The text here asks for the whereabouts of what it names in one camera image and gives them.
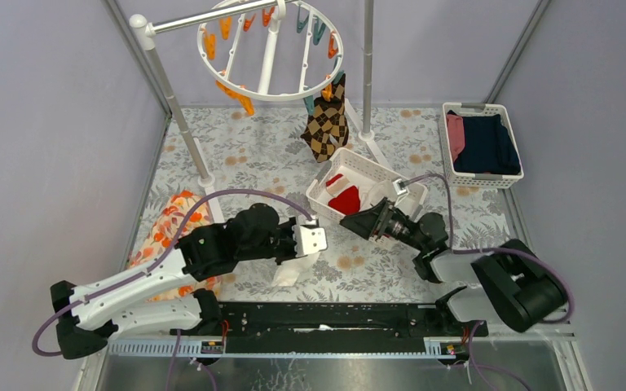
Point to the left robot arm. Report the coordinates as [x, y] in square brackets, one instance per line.
[88, 316]

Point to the white round clip hanger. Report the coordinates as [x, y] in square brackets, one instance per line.
[276, 54]

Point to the white rack right foot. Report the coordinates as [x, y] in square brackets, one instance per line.
[365, 134]

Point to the grey left rack pole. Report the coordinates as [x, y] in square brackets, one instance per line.
[141, 29]

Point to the orange right clip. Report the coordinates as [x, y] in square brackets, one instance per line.
[333, 48]

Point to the navy garment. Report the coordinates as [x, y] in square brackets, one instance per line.
[488, 148]

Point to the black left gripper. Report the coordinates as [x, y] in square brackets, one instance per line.
[285, 242]

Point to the white basket with clothes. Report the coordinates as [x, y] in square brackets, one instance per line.
[467, 179]

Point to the red snowflake sock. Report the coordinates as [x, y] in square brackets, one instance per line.
[345, 196]

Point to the white perforated sock basket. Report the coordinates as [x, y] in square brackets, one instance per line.
[363, 173]

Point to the floral grey tablecloth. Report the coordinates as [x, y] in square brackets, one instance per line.
[264, 152]

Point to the floral orange cloth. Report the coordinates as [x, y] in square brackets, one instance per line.
[158, 239]

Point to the pink garment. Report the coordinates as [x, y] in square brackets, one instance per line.
[456, 134]

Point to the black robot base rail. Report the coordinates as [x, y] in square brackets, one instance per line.
[332, 328]

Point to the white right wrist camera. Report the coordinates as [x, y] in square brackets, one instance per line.
[400, 187]

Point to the teal front clip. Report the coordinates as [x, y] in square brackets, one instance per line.
[309, 102]

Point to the orange clip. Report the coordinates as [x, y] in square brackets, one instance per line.
[244, 100]
[327, 92]
[333, 48]

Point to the orange front left clip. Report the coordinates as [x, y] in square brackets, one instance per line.
[244, 100]

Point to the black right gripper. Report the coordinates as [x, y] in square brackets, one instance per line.
[363, 223]

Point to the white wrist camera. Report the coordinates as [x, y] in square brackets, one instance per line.
[309, 236]
[400, 187]

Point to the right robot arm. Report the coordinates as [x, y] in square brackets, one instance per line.
[506, 283]

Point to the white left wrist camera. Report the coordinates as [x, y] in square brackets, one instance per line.
[309, 236]

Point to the grey horizontal rack bar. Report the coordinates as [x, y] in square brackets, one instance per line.
[213, 14]

